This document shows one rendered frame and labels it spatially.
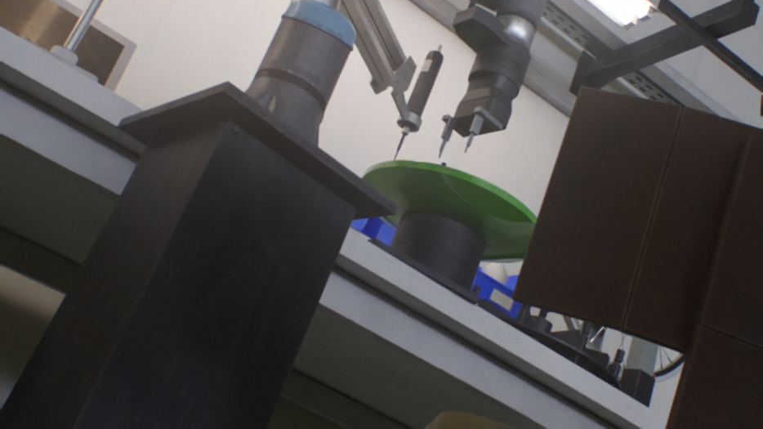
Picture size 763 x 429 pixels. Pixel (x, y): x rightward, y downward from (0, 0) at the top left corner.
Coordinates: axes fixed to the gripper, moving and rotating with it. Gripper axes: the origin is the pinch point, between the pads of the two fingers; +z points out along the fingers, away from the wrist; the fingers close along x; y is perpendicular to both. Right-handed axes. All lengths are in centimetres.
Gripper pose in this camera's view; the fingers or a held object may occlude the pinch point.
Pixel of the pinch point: (452, 154)
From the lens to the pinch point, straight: 125.5
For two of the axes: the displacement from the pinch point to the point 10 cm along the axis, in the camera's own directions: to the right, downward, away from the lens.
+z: -3.4, 8.6, -3.8
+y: 6.9, 5.0, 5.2
